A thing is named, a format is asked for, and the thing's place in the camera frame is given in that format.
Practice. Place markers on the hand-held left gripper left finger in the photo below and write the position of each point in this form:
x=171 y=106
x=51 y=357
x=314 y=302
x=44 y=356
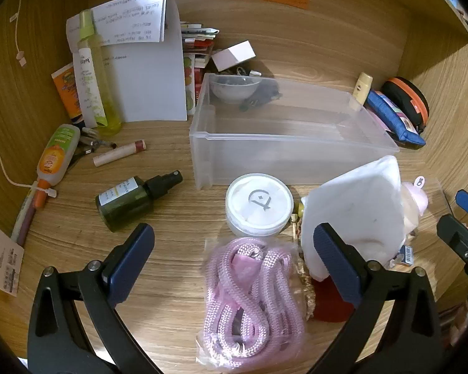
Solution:
x=130 y=265

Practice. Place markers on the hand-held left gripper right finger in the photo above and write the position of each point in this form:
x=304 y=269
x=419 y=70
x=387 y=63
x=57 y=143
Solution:
x=335 y=265

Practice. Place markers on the pink handheld fan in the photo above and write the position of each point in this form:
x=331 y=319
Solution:
x=413 y=206

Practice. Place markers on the small blue box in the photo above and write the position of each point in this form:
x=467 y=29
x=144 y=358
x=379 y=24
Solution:
x=405 y=256

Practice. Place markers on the white round lidded jar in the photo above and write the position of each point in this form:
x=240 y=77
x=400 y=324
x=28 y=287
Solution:
x=257 y=202

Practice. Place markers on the clear plastic storage bin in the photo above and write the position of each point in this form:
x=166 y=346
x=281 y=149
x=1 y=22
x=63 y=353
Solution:
x=296 y=152

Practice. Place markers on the wooden desktop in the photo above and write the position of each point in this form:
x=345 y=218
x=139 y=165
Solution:
x=171 y=300

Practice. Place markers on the dark green spray bottle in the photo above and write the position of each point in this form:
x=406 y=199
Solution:
x=124 y=202

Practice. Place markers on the small yellow trinket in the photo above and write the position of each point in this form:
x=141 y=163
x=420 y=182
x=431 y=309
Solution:
x=299 y=210

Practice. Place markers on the beige lip balm tube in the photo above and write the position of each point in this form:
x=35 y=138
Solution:
x=117 y=152

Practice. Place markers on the blue patchwork pouch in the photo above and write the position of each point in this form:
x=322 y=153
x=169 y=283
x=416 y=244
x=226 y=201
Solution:
x=394 y=119

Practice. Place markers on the pink pen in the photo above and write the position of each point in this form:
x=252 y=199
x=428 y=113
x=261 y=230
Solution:
x=22 y=222

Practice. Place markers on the black and orange zip case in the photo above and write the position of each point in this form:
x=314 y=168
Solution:
x=411 y=93

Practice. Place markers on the metal nail clipper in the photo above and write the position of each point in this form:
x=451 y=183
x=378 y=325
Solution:
x=95 y=142

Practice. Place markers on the printed paper receipt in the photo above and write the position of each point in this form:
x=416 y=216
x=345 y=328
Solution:
x=2 y=261

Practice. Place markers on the orange and green squeeze bottle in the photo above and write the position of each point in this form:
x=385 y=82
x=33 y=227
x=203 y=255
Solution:
x=56 y=156

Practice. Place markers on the cream lotion bottle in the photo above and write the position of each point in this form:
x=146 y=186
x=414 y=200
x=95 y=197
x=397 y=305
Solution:
x=362 y=85

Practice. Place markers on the yellow-green spray bottle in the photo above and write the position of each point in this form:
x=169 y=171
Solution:
x=107 y=105

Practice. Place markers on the white folded paper sheet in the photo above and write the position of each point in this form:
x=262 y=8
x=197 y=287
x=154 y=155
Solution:
x=148 y=85

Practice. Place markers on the orange packet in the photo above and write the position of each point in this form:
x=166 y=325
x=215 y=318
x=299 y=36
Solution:
x=66 y=93

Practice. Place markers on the white tube with green print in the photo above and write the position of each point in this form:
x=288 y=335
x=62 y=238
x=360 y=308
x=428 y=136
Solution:
x=86 y=85

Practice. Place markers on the black object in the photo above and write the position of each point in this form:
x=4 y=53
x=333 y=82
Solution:
x=261 y=93

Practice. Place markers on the stack of booklets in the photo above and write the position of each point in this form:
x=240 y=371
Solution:
x=191 y=81

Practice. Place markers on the white bowl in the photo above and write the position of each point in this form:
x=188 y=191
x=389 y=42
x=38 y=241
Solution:
x=234 y=89

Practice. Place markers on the metal keyring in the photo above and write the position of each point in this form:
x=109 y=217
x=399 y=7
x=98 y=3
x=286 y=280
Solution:
x=240 y=71

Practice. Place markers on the small white box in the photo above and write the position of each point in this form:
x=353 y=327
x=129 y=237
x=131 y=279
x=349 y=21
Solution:
x=234 y=54

